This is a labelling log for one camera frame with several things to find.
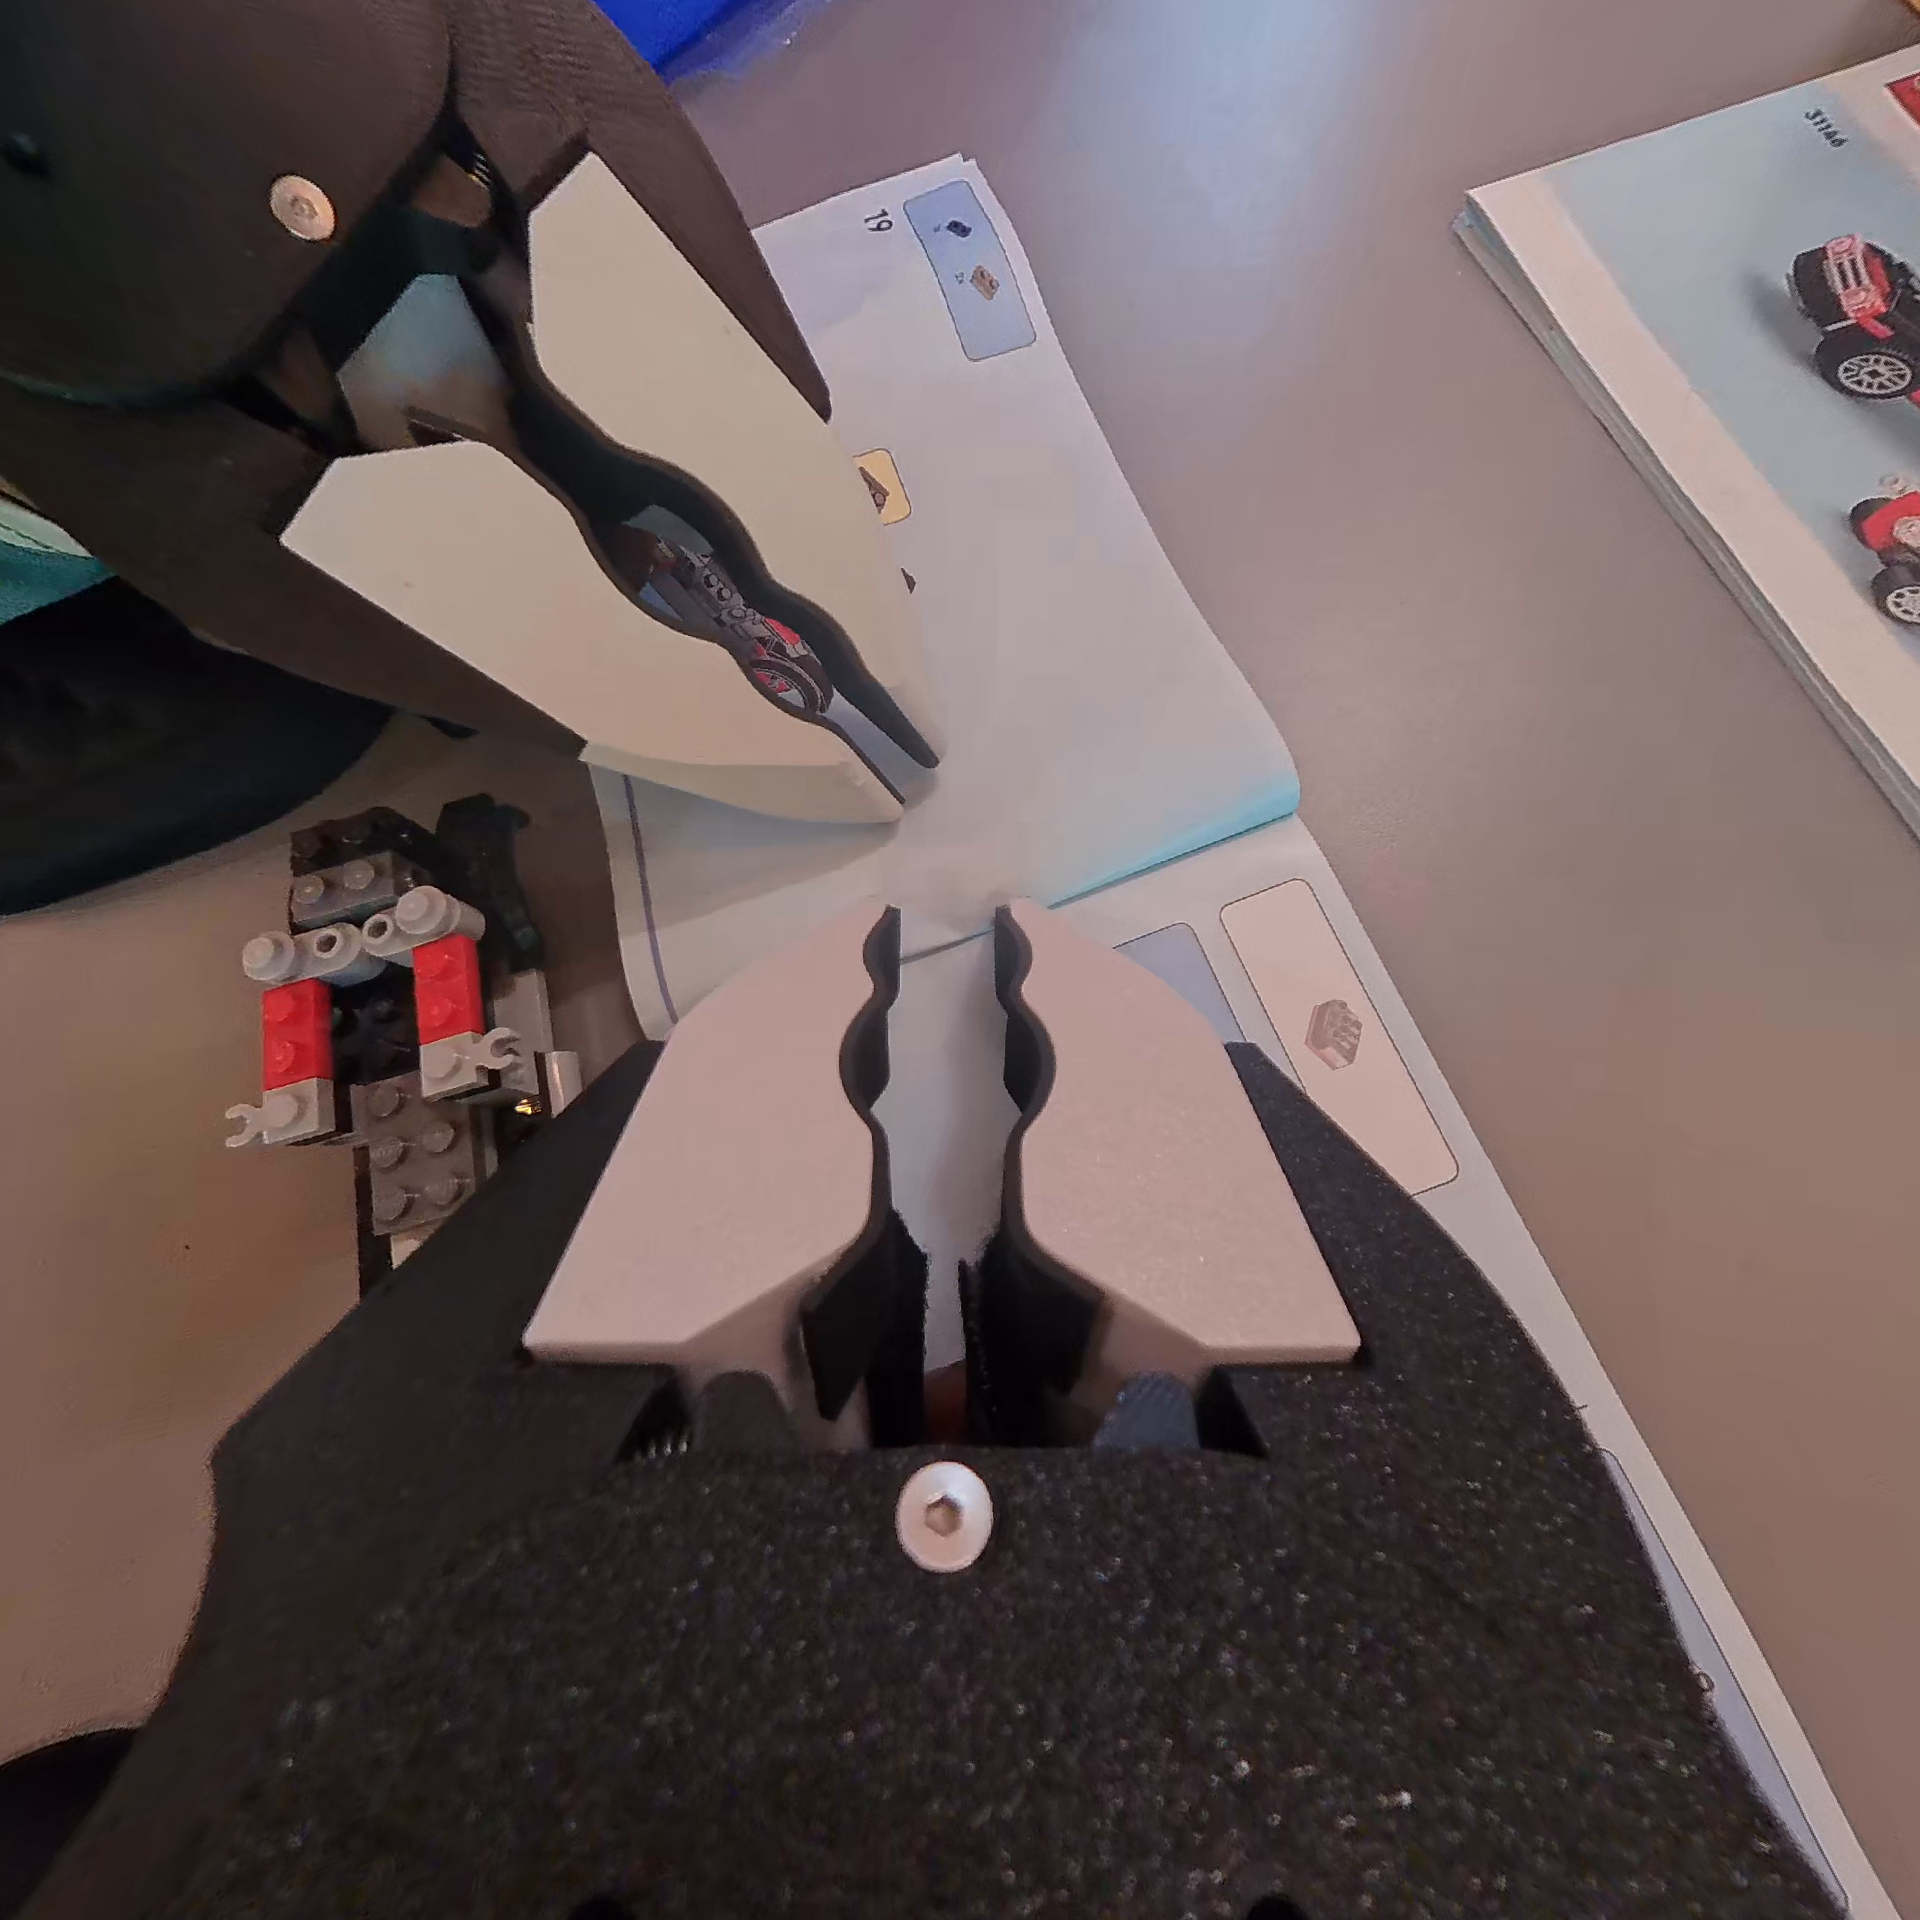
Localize blue plastic bin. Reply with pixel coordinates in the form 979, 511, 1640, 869
592, 0, 783, 85

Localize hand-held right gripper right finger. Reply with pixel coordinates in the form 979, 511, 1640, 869
960, 893, 1367, 1453

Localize closed instruction booklet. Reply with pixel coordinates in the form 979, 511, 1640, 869
1450, 46, 1920, 841

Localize instruction booklet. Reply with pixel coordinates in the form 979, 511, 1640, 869
1450, 46, 1920, 841
589, 151, 1899, 1920

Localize partly built brick vehicle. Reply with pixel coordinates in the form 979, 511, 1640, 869
224, 796, 583, 1295

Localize black ribbed cloth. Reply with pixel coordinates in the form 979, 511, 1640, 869
0, 577, 400, 921

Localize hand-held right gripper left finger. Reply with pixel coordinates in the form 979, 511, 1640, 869
519, 895, 929, 1453

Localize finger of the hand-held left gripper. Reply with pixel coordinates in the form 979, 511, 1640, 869
517, 141, 945, 771
279, 434, 917, 827

